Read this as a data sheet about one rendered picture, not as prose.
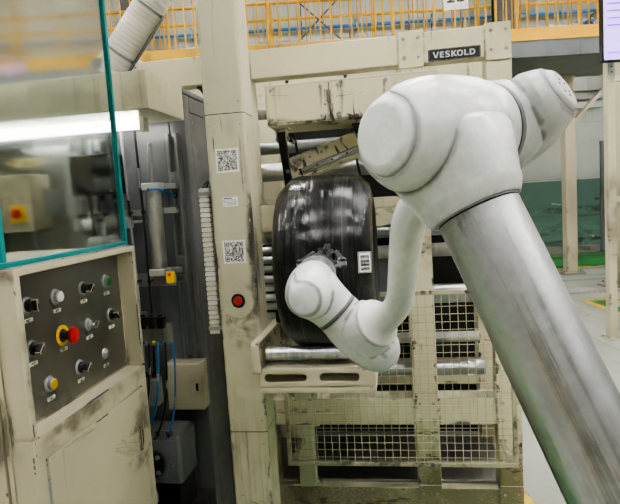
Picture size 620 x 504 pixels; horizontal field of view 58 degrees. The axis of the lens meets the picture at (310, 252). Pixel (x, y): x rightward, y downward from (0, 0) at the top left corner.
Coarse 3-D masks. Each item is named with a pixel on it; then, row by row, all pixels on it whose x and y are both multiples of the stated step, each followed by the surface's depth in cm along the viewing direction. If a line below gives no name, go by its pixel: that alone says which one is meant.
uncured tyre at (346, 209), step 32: (288, 192) 168; (320, 192) 165; (352, 192) 164; (288, 224) 160; (320, 224) 158; (352, 224) 157; (288, 256) 158; (352, 256) 155; (352, 288) 156; (288, 320) 164
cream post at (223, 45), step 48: (240, 0) 177; (240, 48) 174; (240, 96) 174; (240, 144) 176; (240, 192) 177; (240, 288) 181; (240, 336) 182; (240, 384) 184; (240, 432) 186; (240, 480) 188
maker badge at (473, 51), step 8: (448, 48) 218; (456, 48) 217; (464, 48) 217; (472, 48) 216; (480, 48) 216; (432, 56) 219; (440, 56) 218; (448, 56) 218; (456, 56) 217; (464, 56) 217; (472, 56) 217; (480, 56) 216
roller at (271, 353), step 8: (264, 352) 174; (272, 352) 173; (280, 352) 173; (288, 352) 172; (296, 352) 172; (304, 352) 172; (312, 352) 171; (320, 352) 171; (328, 352) 170; (336, 352) 170; (272, 360) 174; (280, 360) 174
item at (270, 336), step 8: (272, 328) 189; (280, 328) 201; (264, 336) 178; (272, 336) 188; (280, 336) 200; (256, 344) 170; (264, 344) 175; (272, 344) 187; (280, 344) 200; (256, 352) 170; (256, 360) 170; (264, 360) 174; (256, 368) 171
